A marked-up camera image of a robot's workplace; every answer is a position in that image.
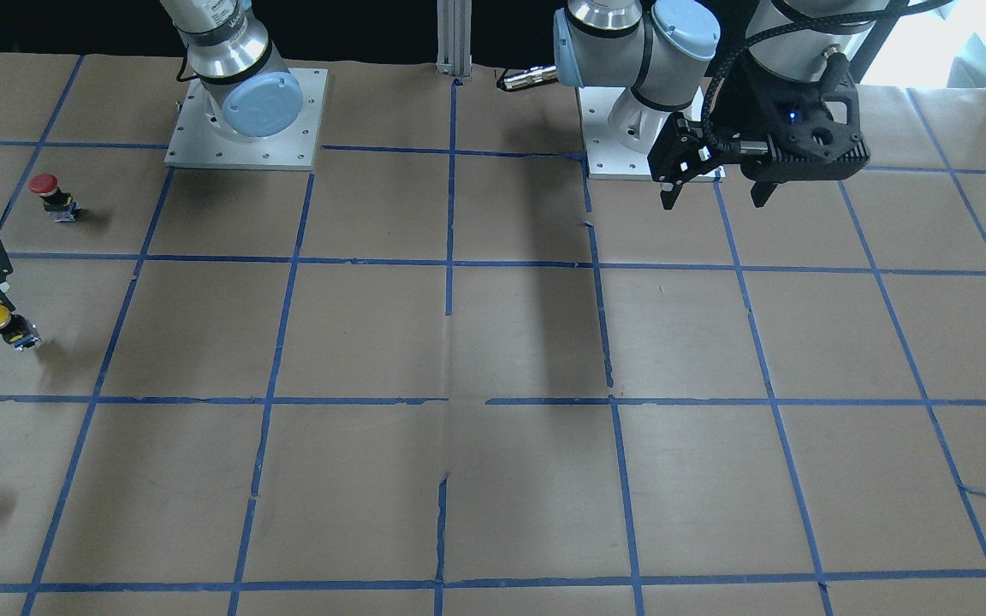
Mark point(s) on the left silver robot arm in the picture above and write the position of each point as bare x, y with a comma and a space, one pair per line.
668, 54

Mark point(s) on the aluminium frame post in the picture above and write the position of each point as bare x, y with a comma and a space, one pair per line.
453, 34

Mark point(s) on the yellow push button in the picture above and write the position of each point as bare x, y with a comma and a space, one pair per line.
17, 331

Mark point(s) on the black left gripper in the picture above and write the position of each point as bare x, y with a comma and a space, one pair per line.
748, 111

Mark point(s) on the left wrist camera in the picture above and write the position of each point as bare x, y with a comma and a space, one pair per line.
811, 129

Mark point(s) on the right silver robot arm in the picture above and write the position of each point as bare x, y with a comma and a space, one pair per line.
235, 60

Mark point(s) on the red push button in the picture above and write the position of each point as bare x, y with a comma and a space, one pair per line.
58, 205

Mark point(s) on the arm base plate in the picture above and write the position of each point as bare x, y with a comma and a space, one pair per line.
618, 132
202, 139

